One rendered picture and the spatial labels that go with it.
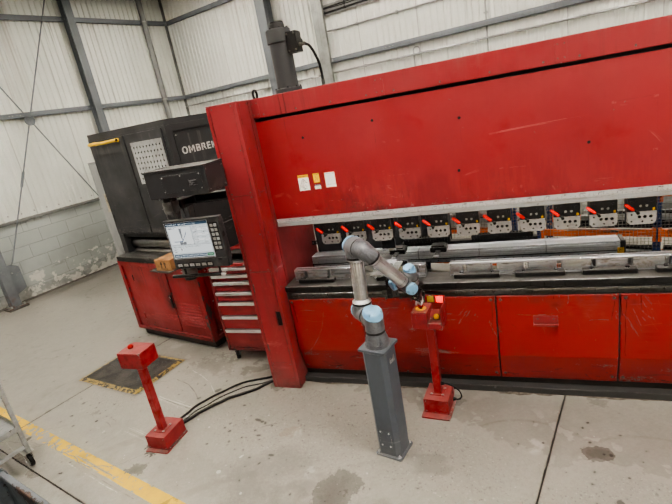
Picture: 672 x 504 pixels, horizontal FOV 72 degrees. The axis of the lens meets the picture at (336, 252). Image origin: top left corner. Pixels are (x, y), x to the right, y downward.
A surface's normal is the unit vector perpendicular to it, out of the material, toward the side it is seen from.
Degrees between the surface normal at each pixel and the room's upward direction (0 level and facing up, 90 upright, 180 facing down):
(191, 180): 90
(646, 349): 90
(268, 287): 90
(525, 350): 90
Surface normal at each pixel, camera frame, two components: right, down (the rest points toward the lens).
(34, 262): 0.83, 0.03
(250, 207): -0.33, 0.34
